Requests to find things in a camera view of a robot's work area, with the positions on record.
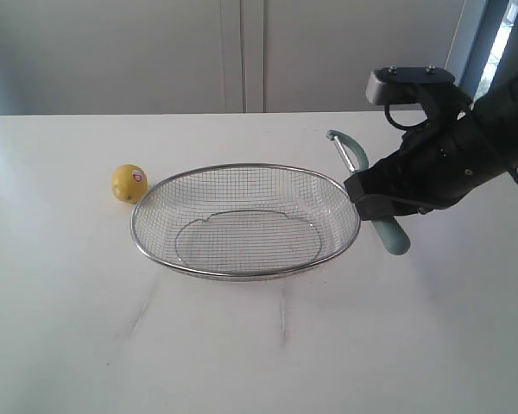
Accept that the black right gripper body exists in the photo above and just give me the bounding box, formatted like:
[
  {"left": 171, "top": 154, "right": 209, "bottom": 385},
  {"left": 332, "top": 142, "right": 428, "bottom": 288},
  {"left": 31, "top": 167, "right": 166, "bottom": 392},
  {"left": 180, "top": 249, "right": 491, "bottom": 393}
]
[{"left": 385, "top": 83, "right": 513, "bottom": 210}]

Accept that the teal handled peeler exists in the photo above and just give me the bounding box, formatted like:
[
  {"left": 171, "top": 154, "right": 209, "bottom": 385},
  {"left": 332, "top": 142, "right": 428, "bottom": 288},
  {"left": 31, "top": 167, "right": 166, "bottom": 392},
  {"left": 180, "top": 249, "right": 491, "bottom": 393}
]
[{"left": 326, "top": 130, "right": 411, "bottom": 255}]

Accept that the yellow lemon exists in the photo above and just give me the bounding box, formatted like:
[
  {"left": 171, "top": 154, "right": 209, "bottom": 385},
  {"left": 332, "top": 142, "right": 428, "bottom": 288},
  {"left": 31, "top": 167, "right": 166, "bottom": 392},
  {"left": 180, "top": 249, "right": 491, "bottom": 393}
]
[{"left": 111, "top": 164, "right": 148, "bottom": 204}]

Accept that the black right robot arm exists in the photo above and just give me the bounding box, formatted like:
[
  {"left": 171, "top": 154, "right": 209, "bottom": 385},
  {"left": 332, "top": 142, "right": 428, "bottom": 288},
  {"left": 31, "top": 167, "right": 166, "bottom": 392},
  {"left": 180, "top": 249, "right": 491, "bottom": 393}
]
[{"left": 344, "top": 19, "right": 518, "bottom": 221}]

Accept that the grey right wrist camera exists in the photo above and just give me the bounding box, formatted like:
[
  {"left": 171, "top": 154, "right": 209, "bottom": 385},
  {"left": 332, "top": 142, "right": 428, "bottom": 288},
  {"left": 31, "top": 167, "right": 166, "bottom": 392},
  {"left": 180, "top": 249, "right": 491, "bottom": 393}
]
[{"left": 365, "top": 66, "right": 455, "bottom": 106}]

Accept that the metal wire mesh basket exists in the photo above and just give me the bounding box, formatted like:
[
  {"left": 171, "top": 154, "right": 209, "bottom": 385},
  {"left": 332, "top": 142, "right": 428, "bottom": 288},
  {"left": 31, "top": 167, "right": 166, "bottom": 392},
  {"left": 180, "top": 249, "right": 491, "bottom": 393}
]
[{"left": 130, "top": 163, "right": 360, "bottom": 281}]

